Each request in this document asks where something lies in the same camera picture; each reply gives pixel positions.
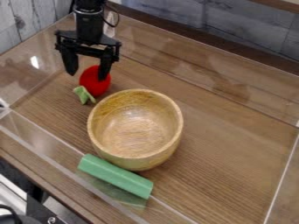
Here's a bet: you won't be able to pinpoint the black metal mount bracket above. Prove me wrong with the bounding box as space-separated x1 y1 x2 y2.
26 195 67 224

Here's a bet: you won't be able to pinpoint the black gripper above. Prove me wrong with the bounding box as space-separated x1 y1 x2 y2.
55 30 122 81

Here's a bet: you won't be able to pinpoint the clear acrylic corner bracket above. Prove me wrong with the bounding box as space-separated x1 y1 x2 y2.
104 12 116 38

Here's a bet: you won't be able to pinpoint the clear acrylic tray enclosure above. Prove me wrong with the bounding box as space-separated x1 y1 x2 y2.
0 17 299 224

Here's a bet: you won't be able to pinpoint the wooden bowl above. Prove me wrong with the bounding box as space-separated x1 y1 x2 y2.
87 88 183 172

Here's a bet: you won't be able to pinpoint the red plush fruit green leaf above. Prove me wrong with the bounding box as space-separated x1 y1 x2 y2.
74 66 111 104

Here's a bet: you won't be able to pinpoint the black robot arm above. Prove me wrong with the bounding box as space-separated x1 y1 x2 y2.
55 0 122 81

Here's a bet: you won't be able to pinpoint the green rectangular block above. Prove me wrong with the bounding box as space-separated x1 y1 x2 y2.
78 154 155 200

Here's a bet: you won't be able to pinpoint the black cable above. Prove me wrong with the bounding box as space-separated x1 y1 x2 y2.
0 204 23 224

